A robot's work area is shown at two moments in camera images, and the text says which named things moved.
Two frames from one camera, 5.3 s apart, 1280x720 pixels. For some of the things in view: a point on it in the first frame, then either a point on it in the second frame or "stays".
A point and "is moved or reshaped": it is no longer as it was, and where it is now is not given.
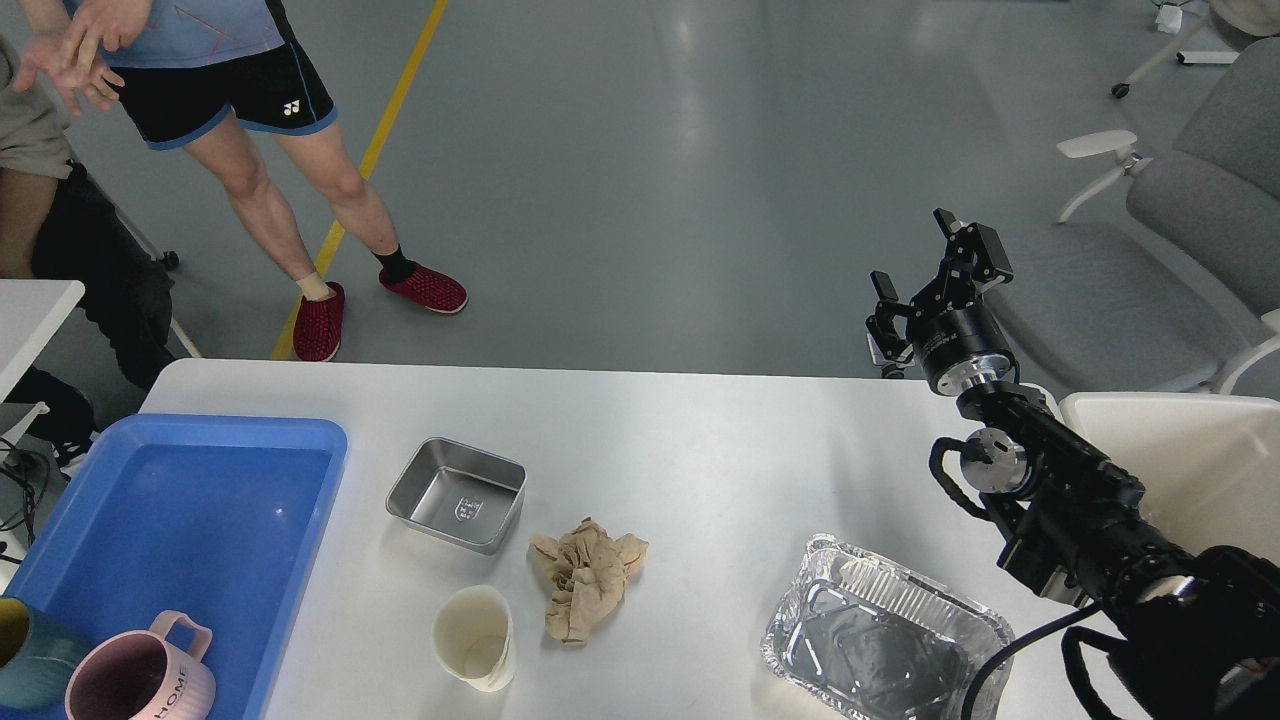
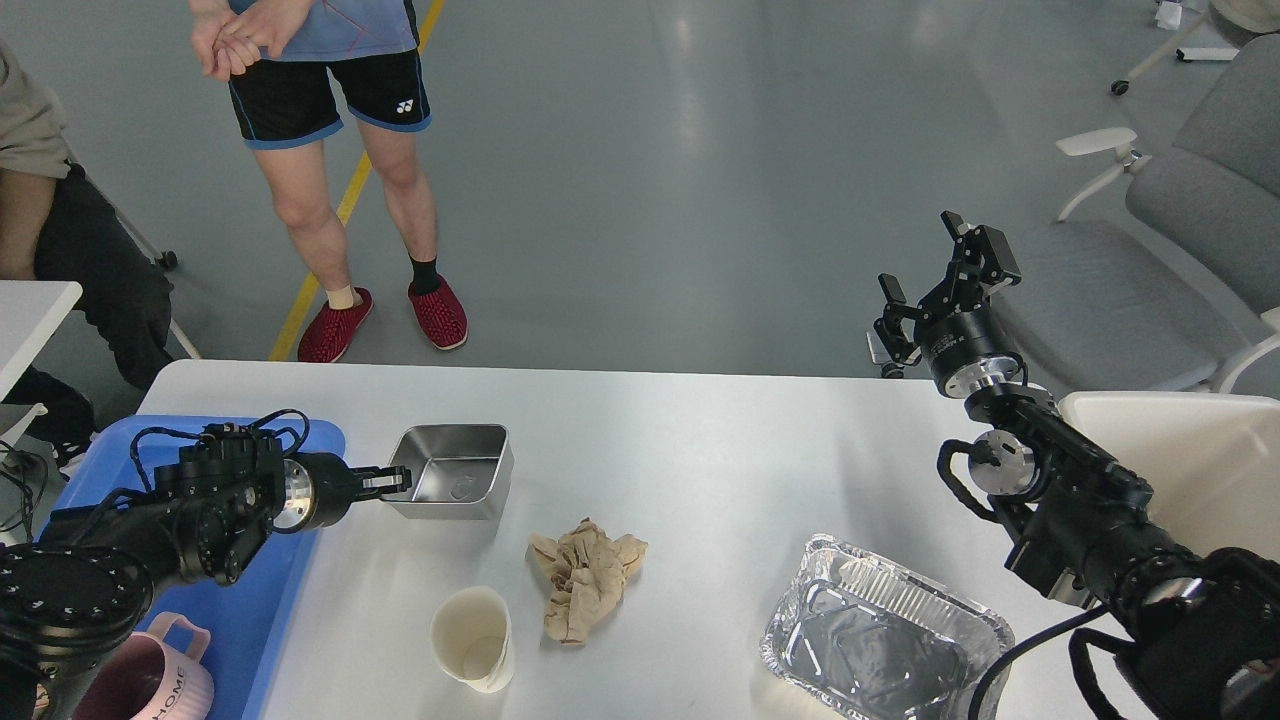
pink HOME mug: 142,675 stays
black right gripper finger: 880,325 stays
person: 211,77 → 287,61
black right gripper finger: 975,259 stays
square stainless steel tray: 456,492 is moved or reshaped
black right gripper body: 960,347 stays
